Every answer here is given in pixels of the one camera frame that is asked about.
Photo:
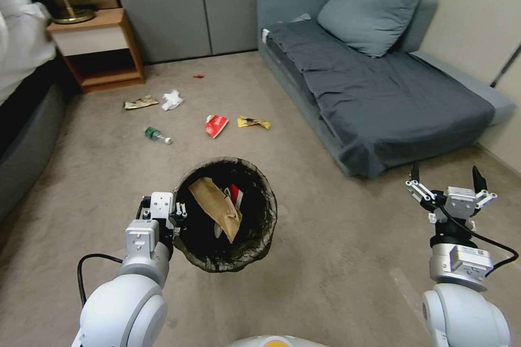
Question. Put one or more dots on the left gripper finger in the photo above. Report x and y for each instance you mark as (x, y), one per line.
(145, 204)
(181, 208)

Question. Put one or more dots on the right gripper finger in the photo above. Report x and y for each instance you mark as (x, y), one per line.
(480, 188)
(421, 191)

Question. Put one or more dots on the trash bin with black bag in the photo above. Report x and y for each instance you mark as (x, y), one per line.
(260, 221)

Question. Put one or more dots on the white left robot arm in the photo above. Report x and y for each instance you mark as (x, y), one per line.
(122, 306)

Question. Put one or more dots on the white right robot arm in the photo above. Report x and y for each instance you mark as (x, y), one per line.
(468, 314)

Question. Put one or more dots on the crumpled brown paper bag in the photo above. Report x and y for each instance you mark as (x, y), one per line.
(213, 204)

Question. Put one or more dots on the red and white wrapper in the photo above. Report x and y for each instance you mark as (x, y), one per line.
(236, 194)

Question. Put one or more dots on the green plastic bottle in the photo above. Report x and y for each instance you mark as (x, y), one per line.
(156, 134)

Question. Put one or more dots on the red and white carton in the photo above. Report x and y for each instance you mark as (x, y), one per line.
(215, 125)

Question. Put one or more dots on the dark grey blanket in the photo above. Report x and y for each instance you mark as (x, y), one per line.
(386, 99)

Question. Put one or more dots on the golden snack wrapper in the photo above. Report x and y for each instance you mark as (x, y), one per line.
(140, 102)

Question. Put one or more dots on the crumpled white tissue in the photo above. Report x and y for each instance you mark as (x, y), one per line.
(171, 101)

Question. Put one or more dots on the yellow and brown snack wrapper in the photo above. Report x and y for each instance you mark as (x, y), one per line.
(252, 121)

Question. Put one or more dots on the thin black pole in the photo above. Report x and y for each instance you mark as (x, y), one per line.
(506, 64)

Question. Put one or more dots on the small red scrap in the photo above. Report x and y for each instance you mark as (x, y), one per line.
(198, 75)

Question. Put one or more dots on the wooden nightstand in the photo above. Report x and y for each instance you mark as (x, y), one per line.
(97, 50)

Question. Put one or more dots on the blue-grey pillow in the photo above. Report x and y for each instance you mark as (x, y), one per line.
(366, 9)

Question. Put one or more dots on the white sofa tag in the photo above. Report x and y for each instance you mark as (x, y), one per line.
(265, 35)

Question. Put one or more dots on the grey wardrobe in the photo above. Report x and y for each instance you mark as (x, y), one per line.
(203, 1)

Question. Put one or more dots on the small grey cloth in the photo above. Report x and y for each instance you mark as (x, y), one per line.
(302, 18)

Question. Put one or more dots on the white bedding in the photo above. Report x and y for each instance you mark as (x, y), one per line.
(20, 30)

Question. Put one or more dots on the blue-grey sofa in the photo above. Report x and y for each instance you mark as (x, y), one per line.
(285, 1)

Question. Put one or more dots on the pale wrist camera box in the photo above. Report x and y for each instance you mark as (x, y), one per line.
(460, 200)
(163, 205)

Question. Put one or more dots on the dark grey bed frame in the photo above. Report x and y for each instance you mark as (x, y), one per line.
(24, 147)

